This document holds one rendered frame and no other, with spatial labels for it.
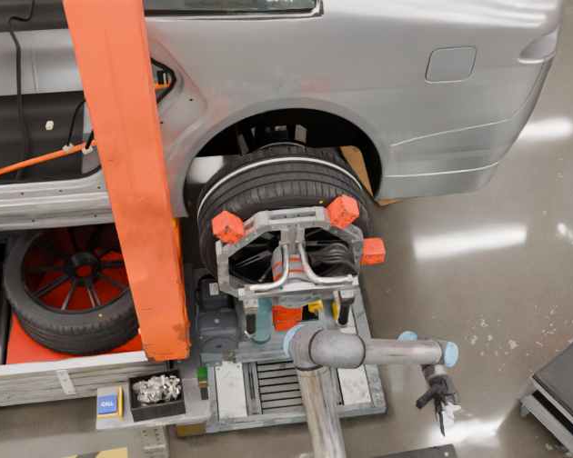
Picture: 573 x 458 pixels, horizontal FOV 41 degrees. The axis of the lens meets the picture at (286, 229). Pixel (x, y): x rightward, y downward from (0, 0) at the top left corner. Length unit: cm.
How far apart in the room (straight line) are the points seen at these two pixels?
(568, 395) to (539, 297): 78
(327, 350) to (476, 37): 116
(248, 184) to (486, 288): 168
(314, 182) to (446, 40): 65
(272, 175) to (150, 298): 60
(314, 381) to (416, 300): 138
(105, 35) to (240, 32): 77
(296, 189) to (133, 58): 98
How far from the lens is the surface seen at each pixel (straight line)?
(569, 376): 344
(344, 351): 246
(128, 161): 210
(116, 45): 184
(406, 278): 391
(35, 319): 325
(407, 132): 293
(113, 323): 321
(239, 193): 270
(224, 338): 323
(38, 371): 326
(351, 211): 264
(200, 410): 301
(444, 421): 304
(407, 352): 269
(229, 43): 252
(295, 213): 266
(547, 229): 432
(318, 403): 261
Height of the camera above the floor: 319
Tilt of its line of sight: 52 degrees down
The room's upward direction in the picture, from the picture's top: 3 degrees clockwise
